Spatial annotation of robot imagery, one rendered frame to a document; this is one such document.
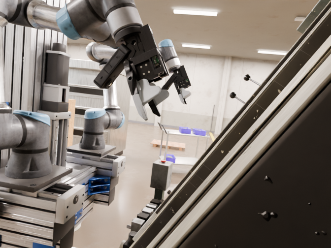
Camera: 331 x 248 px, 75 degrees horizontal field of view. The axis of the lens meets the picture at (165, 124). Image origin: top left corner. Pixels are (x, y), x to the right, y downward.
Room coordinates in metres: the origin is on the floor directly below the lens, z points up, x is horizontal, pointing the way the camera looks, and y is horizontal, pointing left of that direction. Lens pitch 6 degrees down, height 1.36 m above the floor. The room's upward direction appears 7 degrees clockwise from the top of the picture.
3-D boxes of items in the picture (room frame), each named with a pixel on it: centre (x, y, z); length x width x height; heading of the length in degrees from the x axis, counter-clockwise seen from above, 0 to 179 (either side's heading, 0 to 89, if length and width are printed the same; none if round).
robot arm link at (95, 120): (1.29, 0.42, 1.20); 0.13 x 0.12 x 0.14; 147
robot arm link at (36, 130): (0.78, 0.49, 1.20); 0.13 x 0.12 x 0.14; 159
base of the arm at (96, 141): (1.28, 0.42, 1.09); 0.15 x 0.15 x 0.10
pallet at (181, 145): (6.60, -0.17, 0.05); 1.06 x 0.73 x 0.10; 83
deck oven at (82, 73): (4.70, 1.70, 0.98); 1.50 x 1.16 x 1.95; 79
